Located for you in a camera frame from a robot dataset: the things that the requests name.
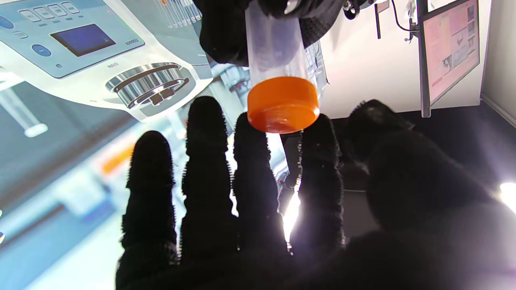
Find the orange tube cap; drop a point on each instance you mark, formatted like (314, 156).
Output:
(282, 104)

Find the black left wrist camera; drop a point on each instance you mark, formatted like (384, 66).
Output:
(356, 7)

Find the computer monitor on pole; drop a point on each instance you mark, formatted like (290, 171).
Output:
(449, 48)

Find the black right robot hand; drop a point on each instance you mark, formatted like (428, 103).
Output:
(322, 225)

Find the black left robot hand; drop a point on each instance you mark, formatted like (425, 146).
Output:
(225, 32)

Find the printed laboratory backdrop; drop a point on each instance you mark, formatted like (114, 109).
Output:
(80, 100)

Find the clear plastic test tube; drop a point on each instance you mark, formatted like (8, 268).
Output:
(274, 44)

